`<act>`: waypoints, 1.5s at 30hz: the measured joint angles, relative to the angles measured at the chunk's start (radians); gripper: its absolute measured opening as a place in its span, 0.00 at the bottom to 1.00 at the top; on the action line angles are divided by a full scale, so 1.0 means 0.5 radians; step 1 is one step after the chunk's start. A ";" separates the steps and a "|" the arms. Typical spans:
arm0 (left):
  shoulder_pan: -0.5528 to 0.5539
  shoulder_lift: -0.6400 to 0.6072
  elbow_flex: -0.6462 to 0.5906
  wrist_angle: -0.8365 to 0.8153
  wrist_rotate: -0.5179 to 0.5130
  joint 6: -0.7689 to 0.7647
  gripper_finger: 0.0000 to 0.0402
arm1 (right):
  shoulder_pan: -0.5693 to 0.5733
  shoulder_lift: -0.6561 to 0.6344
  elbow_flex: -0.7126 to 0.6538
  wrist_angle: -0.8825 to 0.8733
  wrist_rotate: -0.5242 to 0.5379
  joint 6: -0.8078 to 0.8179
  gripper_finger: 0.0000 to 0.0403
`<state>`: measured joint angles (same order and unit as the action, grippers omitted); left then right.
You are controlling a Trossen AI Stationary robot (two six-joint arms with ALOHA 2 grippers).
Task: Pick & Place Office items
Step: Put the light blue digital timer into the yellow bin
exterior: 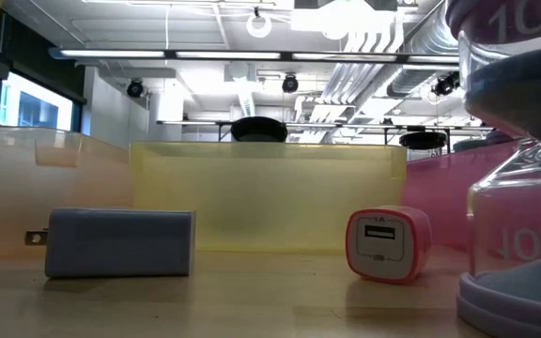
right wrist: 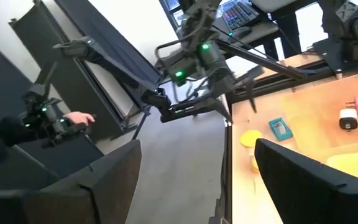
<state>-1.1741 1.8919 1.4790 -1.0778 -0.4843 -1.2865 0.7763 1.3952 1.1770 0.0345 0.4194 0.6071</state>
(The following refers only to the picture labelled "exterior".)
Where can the teal-capped sand hourglass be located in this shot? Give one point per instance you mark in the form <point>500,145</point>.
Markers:
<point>470,145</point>

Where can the lavender sand hourglass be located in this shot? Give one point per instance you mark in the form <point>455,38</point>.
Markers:
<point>500,137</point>
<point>519,94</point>

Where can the yellow translucent plastic bin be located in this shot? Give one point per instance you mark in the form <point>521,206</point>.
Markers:
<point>270,202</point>

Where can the black ceiling spotlight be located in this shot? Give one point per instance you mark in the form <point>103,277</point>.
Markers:
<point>445,84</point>
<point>135,88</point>
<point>290,83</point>

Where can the long ceiling light bar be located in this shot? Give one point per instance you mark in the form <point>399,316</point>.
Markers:
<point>228,55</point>

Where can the white ceiling pipes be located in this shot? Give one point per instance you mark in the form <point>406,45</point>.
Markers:
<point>360,70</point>

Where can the red white USB charger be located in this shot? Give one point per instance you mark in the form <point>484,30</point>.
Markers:
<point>385,246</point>

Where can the red translucent plastic bin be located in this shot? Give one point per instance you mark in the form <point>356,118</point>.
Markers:
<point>439,206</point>

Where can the room window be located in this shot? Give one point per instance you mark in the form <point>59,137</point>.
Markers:
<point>35,108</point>

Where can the orange translucent plastic bin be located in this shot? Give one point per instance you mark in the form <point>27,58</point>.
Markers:
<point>17,202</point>

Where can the blue-grey wall charger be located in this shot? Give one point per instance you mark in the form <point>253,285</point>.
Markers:
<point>120,244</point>

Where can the silver ventilation duct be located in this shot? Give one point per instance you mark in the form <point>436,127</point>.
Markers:
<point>416,70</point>

